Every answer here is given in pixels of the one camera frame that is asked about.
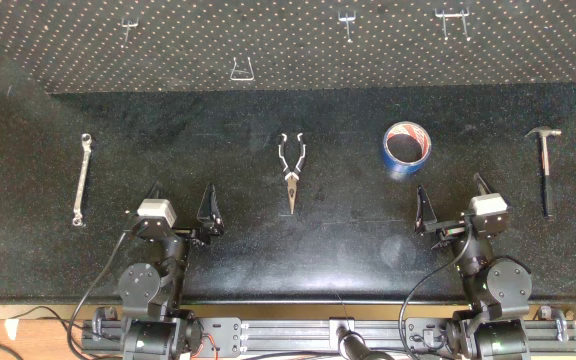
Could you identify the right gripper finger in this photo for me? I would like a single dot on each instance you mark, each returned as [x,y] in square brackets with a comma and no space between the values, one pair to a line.
[424,212]
[482,187]

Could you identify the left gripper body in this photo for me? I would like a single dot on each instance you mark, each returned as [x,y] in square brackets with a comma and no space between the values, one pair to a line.
[155,232]

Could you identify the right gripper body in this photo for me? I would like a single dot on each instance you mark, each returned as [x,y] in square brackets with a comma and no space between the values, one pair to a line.
[490,226]

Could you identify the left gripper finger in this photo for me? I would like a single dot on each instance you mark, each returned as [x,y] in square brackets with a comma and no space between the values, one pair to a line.
[154,192]
[211,212]

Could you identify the roll of blue tape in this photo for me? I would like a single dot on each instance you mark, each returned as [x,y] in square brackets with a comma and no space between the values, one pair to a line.
[397,167]

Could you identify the wrench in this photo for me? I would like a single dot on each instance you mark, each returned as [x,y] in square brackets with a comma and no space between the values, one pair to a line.
[82,177]

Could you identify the black and white pliers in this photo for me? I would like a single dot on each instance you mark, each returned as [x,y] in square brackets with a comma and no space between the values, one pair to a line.
[292,177]

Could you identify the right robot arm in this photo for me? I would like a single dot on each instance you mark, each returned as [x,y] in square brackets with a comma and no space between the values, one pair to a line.
[508,285]

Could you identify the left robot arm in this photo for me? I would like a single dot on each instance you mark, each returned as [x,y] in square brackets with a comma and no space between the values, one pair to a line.
[140,285]

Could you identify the black pegboard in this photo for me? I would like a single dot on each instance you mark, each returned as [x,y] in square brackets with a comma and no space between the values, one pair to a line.
[288,47]

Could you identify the hammer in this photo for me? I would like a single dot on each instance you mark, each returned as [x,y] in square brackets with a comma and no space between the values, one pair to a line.
[545,155]

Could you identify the metal hook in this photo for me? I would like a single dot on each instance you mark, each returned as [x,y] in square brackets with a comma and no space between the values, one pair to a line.
[348,27]
[128,27]
[452,15]
[242,78]

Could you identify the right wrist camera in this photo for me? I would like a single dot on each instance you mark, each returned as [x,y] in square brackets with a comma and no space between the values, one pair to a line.
[488,204]

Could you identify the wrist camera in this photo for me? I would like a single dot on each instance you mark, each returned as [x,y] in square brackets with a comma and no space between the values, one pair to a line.
[157,210]
[488,204]

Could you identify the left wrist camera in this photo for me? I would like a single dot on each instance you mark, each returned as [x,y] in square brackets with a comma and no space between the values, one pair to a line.
[157,210]

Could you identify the mounting rail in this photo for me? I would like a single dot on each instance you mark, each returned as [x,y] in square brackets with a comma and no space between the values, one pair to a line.
[288,335]

